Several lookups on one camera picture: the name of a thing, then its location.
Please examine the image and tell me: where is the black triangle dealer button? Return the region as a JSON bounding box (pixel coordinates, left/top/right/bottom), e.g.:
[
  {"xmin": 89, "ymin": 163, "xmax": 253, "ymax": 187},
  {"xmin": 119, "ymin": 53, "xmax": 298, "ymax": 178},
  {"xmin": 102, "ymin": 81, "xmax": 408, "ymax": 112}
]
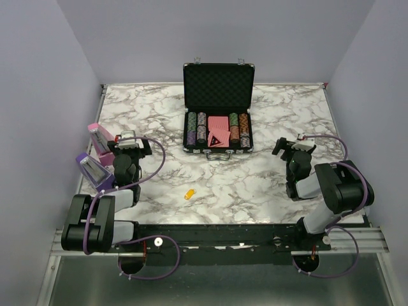
[{"xmin": 208, "ymin": 135, "xmax": 222, "ymax": 147}]

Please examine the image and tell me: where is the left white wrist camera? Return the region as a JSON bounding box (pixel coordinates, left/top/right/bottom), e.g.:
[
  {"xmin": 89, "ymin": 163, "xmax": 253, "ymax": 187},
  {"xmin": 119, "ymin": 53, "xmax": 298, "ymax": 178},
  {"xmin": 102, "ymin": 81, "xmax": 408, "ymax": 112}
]
[{"xmin": 115, "ymin": 130, "xmax": 140, "ymax": 150}]

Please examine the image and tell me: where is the grey poker chip stack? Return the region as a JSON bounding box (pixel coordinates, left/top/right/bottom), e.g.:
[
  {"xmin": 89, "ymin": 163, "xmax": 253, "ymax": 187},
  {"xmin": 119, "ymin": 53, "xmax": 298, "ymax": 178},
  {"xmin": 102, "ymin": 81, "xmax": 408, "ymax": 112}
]
[{"xmin": 196, "ymin": 112, "xmax": 207, "ymax": 143}]

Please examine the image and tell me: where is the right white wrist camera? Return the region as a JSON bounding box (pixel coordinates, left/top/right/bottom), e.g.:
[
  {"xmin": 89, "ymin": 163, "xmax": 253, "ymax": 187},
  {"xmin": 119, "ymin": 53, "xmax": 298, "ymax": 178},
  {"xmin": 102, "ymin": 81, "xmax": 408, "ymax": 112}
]
[{"xmin": 291, "ymin": 134, "xmax": 316, "ymax": 151}]

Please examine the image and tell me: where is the purple poker chip stack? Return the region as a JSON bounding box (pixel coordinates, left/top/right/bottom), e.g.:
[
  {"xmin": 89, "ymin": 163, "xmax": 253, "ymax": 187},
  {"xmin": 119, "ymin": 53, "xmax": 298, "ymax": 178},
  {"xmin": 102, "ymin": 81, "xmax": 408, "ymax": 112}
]
[{"xmin": 186, "ymin": 131, "xmax": 196, "ymax": 147}]

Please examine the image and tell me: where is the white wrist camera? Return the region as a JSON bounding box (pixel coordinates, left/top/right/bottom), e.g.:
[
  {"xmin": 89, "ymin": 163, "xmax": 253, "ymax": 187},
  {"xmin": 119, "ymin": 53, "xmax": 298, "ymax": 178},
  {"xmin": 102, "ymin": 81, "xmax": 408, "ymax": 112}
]
[
  {"xmin": 115, "ymin": 130, "xmax": 140, "ymax": 150},
  {"xmin": 291, "ymin": 134, "xmax": 316, "ymax": 151}
]

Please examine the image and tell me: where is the orange poker chip stack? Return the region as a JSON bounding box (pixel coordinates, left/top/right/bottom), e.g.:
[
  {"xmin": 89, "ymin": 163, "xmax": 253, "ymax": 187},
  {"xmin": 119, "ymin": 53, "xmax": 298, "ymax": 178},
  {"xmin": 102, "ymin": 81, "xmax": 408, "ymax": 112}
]
[{"xmin": 238, "ymin": 113, "xmax": 249, "ymax": 135}]

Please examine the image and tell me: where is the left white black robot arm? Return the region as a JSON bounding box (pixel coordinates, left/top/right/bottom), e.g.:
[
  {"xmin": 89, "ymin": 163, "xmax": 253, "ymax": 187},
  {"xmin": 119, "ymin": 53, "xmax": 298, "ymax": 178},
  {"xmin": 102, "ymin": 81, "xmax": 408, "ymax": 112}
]
[{"xmin": 61, "ymin": 136, "xmax": 159, "ymax": 255}]

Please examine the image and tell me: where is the pink metronome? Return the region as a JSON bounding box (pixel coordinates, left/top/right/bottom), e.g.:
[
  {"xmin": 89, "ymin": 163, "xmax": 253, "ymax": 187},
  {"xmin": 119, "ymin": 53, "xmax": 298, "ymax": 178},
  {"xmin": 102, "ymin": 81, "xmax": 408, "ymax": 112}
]
[{"xmin": 88, "ymin": 123, "xmax": 115, "ymax": 167}]

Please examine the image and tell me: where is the yellow key tag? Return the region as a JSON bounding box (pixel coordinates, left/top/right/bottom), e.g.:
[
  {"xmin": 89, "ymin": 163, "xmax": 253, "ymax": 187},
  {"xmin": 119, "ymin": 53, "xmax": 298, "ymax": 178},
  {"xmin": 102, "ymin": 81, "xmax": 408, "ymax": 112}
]
[{"xmin": 184, "ymin": 189, "xmax": 196, "ymax": 200}]

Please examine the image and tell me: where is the aluminium extrusion frame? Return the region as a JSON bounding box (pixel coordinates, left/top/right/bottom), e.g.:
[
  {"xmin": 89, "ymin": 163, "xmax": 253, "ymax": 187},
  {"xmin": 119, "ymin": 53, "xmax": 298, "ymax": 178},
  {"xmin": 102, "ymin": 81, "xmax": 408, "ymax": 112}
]
[{"xmin": 38, "ymin": 225, "xmax": 402, "ymax": 305}]

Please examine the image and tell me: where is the purple metronome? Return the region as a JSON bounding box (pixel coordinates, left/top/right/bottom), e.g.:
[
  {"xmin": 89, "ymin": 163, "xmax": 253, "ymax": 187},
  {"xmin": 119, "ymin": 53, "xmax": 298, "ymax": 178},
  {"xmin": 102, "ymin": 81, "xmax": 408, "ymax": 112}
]
[{"xmin": 75, "ymin": 152, "xmax": 115, "ymax": 192}]

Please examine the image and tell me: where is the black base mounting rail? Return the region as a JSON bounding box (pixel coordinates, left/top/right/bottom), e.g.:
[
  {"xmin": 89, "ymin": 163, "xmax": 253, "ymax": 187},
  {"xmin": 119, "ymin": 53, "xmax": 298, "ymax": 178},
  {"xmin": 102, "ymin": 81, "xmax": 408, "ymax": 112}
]
[{"xmin": 112, "ymin": 224, "xmax": 331, "ymax": 266}]

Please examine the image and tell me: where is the green poker chip stack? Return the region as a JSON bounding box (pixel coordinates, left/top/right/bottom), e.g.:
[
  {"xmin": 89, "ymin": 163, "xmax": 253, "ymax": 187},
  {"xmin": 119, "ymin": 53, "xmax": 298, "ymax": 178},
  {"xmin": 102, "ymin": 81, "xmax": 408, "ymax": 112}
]
[{"xmin": 187, "ymin": 112, "xmax": 197, "ymax": 133}]

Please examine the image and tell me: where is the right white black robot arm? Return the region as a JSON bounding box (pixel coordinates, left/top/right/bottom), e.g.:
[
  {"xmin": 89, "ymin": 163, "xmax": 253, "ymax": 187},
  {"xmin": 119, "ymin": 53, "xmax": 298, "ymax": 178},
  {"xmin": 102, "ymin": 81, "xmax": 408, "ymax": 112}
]
[{"xmin": 272, "ymin": 136, "xmax": 375, "ymax": 250}]

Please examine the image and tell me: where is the pink playing card deck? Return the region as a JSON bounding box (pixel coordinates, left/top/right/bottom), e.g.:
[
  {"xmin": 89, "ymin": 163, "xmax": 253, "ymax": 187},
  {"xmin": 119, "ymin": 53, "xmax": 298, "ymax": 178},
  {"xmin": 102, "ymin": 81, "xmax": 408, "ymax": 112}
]
[{"xmin": 208, "ymin": 116, "xmax": 230, "ymax": 131}]

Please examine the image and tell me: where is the black poker chip case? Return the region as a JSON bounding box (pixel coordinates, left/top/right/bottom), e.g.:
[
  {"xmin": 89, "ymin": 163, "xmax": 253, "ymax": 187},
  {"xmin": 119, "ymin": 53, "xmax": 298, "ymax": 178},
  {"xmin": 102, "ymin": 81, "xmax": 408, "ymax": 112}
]
[{"xmin": 183, "ymin": 61, "xmax": 255, "ymax": 160}]

